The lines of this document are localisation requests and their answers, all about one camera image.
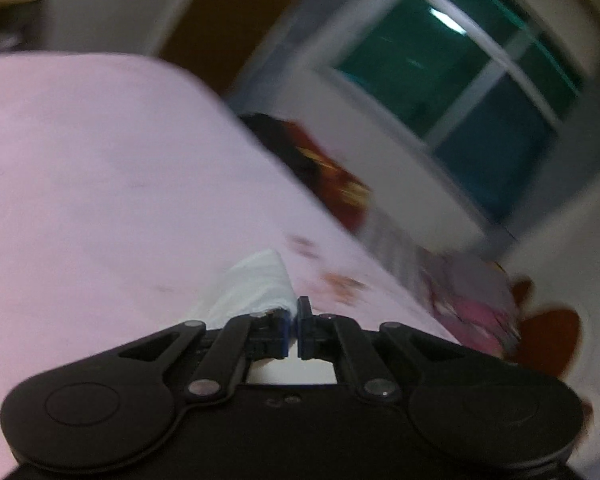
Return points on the pink floral blanket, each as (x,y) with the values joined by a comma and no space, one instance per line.
(105,185)

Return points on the small white cloth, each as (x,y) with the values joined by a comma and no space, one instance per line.
(260,280)

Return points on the red floral pillow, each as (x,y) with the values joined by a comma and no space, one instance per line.
(330,175)

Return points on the grey striped sheet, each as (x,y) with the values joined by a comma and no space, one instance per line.
(392,245)

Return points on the pink grey bedding pile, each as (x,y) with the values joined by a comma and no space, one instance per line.
(475,325)

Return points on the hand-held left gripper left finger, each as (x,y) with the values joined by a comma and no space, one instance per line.
(281,331)

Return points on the window with white frame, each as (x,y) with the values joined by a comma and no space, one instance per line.
(460,85)

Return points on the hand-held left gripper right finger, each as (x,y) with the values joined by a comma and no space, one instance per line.
(302,331)

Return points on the black cloth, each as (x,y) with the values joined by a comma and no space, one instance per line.
(275,140)

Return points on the brown wooden door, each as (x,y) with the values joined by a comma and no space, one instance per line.
(215,25)

